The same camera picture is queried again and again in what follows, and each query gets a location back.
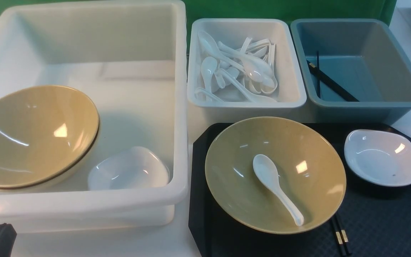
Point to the white spoon left middle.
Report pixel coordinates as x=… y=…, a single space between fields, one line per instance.
x=208 y=67

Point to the white square side dish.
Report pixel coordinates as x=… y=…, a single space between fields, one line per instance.
x=379 y=157

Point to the white spoon top left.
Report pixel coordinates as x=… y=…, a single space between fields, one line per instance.
x=210 y=46

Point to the bottom stacked yellow bowl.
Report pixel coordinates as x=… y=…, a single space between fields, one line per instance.
x=46 y=186

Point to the black serving tray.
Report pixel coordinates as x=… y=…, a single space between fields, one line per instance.
x=377 y=220

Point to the black chopstick in bin upright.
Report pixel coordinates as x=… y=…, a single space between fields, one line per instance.
x=318 y=74

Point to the white spoon bin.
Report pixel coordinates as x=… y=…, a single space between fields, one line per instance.
x=238 y=96

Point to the white dish in tub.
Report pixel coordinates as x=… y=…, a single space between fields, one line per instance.
x=136 y=167

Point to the stacked yellow bowl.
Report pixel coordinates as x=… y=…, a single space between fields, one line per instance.
x=43 y=131
x=46 y=186

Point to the white spoon centre long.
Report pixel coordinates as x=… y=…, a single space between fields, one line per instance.
x=255 y=68

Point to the white soup spoon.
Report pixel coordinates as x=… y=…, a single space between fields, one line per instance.
x=267 y=173

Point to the yellow noodle bowl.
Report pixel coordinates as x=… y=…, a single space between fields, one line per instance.
x=308 y=170

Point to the blue-grey chopstick bin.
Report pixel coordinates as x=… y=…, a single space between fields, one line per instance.
x=362 y=56

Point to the large white plastic tub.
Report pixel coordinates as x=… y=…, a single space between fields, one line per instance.
x=130 y=58

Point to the top stacked yellow bowl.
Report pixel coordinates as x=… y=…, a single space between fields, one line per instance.
x=43 y=131

